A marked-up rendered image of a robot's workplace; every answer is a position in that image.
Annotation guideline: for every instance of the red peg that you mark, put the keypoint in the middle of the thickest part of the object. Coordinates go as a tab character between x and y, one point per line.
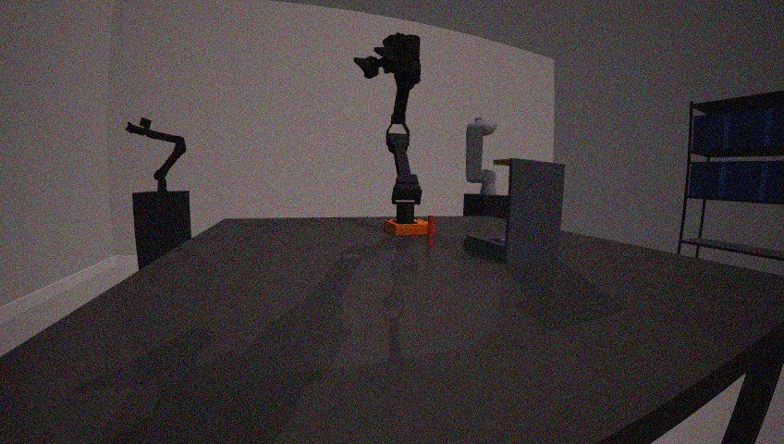
430	231

